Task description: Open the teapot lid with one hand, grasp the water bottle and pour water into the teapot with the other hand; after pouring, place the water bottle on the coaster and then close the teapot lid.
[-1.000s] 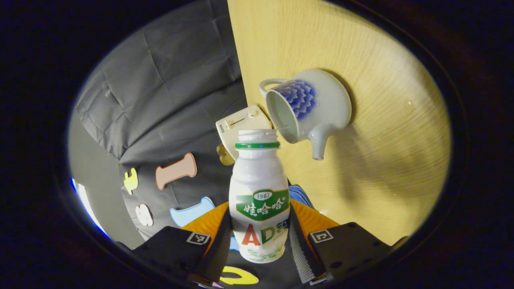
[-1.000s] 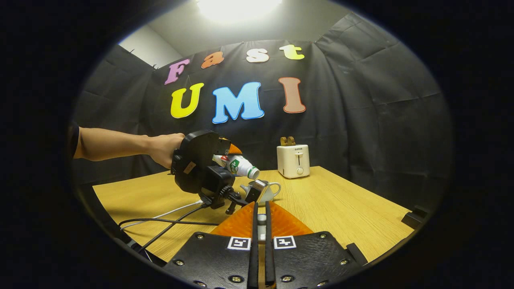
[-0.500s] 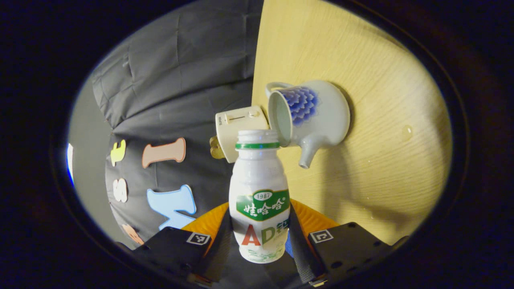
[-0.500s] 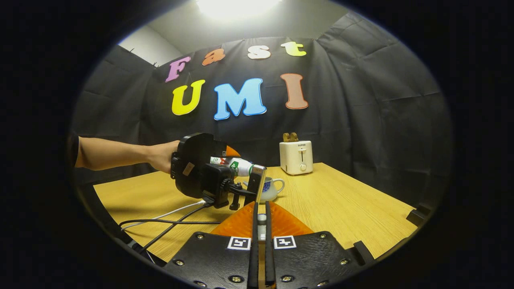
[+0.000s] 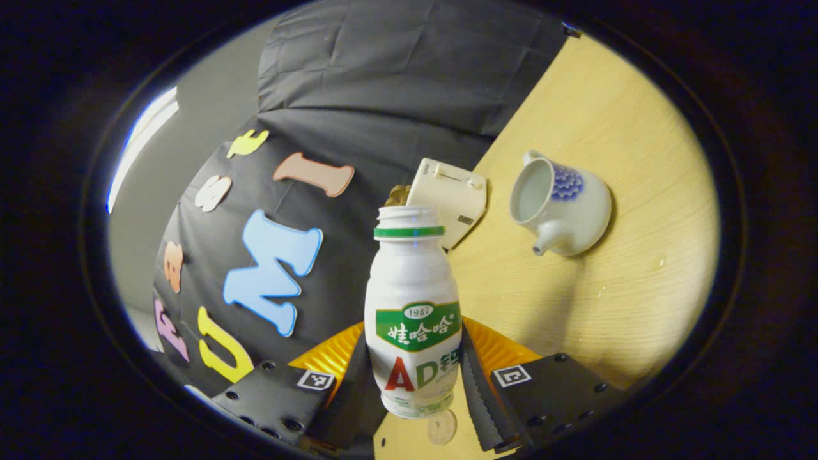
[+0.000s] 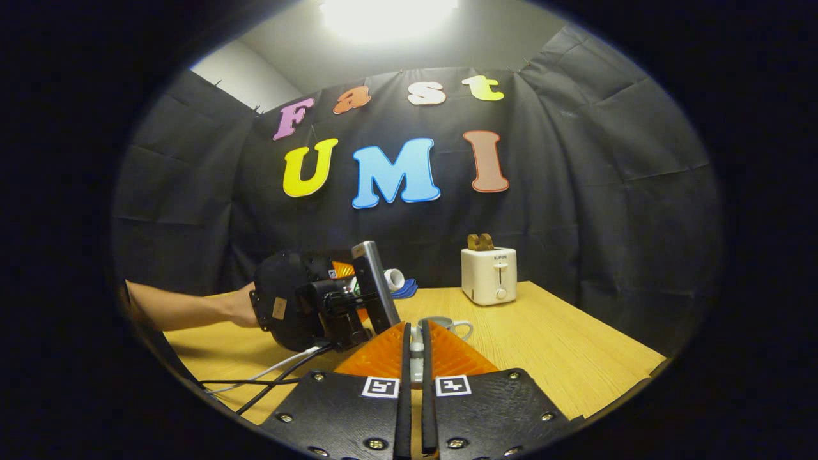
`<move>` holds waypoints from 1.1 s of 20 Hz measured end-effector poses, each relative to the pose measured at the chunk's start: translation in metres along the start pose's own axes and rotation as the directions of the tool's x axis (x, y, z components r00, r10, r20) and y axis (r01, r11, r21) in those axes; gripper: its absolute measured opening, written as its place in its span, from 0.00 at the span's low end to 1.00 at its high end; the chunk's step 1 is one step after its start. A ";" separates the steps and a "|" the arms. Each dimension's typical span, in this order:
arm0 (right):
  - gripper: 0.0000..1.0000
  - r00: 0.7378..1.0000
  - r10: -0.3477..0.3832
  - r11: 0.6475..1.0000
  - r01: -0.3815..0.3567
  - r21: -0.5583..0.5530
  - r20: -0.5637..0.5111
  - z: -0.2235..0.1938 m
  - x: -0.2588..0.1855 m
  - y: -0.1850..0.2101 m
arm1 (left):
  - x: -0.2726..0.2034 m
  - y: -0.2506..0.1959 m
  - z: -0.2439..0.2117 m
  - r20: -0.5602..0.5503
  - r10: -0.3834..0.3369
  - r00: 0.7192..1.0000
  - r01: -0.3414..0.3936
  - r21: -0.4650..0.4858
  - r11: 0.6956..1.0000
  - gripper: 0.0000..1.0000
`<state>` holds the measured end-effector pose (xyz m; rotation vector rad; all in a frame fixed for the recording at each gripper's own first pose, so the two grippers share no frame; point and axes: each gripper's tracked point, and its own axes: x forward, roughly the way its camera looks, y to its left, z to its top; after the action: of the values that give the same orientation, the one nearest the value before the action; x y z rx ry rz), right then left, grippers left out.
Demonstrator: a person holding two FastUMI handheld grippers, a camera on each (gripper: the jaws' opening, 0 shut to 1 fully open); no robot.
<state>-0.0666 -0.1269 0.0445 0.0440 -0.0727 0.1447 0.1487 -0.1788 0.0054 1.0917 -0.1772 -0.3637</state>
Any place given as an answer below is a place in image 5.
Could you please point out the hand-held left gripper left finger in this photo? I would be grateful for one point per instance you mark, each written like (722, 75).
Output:
(358, 409)

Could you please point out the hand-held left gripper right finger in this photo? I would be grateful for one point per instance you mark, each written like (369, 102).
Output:
(486, 409)

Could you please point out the white water bottle green label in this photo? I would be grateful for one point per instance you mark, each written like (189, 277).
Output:
(412, 281)

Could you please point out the white blue patterned teacup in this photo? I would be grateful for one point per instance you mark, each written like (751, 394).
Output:
(581, 217)

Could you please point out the brown bread slices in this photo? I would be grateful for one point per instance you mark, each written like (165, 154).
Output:
(399, 196)

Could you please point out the white toaster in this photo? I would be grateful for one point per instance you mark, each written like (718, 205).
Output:
(447, 191)

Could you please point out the black backdrop cloth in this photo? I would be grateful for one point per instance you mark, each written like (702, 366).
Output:
(358, 83)

